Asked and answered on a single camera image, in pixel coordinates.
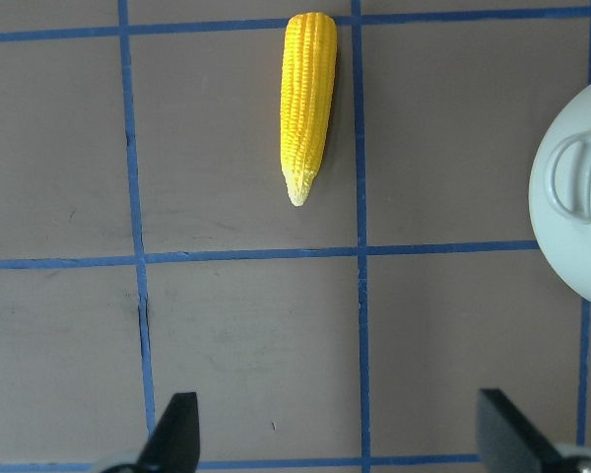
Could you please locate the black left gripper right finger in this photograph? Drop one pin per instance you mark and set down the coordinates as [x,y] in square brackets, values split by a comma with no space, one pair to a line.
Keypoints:
[507,441]

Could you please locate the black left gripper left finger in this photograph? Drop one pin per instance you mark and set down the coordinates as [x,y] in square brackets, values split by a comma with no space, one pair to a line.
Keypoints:
[174,445]

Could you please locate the yellow toy corn cob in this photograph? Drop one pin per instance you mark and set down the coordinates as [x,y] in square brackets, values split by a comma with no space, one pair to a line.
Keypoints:
[307,89]

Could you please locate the pale green cooking pot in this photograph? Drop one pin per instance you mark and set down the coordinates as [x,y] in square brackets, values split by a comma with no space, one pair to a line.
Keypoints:
[559,194]

